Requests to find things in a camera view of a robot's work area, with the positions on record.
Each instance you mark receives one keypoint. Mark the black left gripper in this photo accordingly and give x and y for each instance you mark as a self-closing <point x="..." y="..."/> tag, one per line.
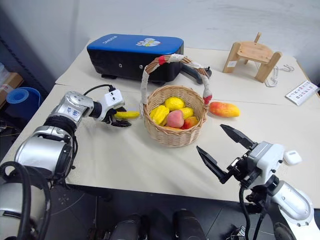
<point x="108" y="115"/>

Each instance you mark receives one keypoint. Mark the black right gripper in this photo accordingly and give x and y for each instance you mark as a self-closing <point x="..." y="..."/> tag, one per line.
<point x="243" y="170"/>

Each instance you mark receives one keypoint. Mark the yellow toy banana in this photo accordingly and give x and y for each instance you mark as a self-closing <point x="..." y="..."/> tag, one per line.
<point x="128" y="114"/>

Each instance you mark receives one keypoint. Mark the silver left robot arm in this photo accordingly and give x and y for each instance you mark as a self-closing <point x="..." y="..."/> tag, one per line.
<point x="42" y="150"/>

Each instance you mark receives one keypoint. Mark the ribbed yellow toy starfruit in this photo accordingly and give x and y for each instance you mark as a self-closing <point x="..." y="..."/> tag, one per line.
<point x="159" y="115"/>

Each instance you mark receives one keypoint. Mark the red yellow toy mango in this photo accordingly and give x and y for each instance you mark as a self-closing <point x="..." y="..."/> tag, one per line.
<point x="225" y="109"/>

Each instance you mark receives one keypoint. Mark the red orange toy apple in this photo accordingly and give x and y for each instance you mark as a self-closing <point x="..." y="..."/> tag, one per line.
<point x="191" y="122"/>

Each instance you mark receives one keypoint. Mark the orange toy fruit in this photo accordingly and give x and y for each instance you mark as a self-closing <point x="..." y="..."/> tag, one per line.
<point x="172" y="128"/>

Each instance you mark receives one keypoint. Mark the small yellow toy fruit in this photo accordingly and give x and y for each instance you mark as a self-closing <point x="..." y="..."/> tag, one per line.
<point x="188" y="112"/>

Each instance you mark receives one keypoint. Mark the pink toy peach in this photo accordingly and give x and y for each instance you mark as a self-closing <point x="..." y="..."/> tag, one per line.
<point x="175" y="119"/>

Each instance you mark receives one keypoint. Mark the round yellow toy lemon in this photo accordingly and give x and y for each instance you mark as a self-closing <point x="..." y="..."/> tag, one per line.
<point x="175" y="103"/>

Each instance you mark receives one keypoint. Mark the blue and black case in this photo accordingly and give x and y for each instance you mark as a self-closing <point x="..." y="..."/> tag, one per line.
<point x="130" y="53"/>

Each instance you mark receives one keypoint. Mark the white earbuds case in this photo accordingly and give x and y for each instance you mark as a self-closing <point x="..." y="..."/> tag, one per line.
<point x="292" y="157"/>

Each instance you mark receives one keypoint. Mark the white hooks bundle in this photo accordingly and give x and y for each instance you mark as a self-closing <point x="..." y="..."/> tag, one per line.
<point x="273" y="77"/>

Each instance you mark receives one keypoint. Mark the blue rolled foam mat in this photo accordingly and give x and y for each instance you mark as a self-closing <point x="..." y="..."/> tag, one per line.
<point x="23" y="100"/>

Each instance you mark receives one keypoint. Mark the wooden stand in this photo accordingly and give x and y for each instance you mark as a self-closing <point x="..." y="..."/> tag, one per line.
<point x="255" y="53"/>

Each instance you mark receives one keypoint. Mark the dark rounded shape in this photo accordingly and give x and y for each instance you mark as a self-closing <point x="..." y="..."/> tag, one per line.
<point x="131" y="227"/>

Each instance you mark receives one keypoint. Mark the cardboard box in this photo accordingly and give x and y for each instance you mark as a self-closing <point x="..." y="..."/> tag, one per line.
<point x="10" y="83"/>

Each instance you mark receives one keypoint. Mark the silver robot torso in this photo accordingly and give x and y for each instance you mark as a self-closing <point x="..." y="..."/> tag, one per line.
<point x="11" y="197"/>

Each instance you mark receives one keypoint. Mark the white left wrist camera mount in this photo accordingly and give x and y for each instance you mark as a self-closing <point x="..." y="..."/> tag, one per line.
<point x="113" y="98"/>

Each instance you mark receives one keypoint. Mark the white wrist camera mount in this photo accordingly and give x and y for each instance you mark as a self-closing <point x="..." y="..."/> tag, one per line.
<point x="268" y="157"/>
<point x="113" y="98"/>

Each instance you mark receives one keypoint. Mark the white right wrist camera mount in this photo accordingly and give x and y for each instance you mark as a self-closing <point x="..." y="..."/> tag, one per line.
<point x="268" y="157"/>

